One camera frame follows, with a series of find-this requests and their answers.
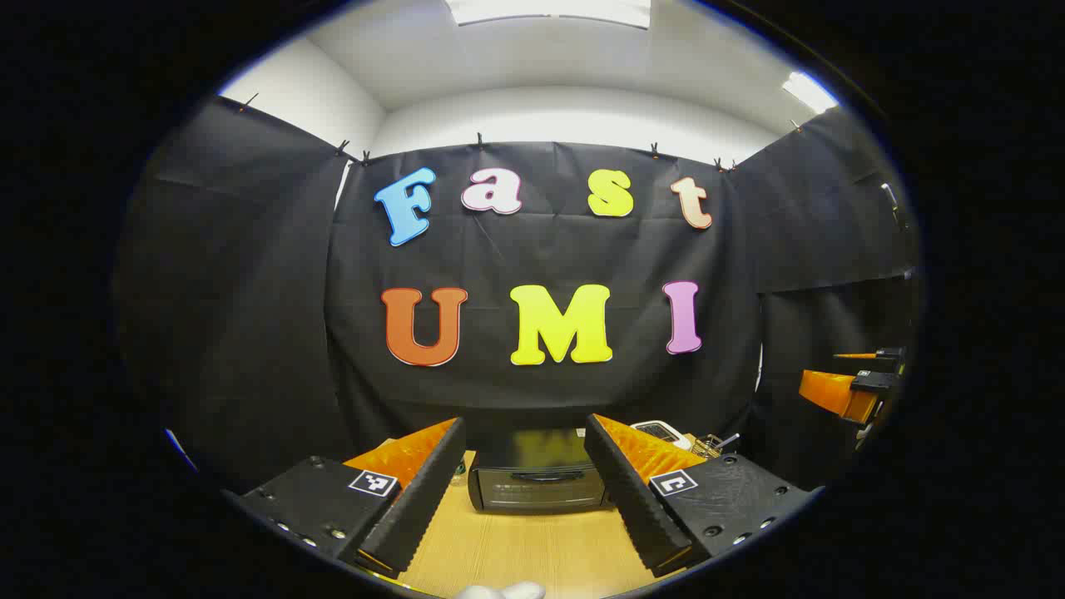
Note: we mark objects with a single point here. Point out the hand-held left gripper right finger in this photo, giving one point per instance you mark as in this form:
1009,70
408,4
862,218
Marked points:
636,499

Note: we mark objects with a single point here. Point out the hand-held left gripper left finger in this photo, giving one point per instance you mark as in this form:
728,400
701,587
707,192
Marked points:
416,507

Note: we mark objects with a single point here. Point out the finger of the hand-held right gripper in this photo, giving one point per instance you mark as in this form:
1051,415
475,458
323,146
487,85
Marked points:
840,395
890,353

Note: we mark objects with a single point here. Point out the black electric oven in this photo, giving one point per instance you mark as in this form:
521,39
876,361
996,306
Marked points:
532,487

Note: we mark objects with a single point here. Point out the white toaster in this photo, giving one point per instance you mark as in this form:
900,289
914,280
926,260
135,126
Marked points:
661,431

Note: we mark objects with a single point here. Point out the black backdrop cloth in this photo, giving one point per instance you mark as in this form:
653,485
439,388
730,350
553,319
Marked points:
541,249

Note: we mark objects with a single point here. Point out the ceiling light panel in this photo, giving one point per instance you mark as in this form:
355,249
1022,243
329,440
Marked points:
809,91
549,10

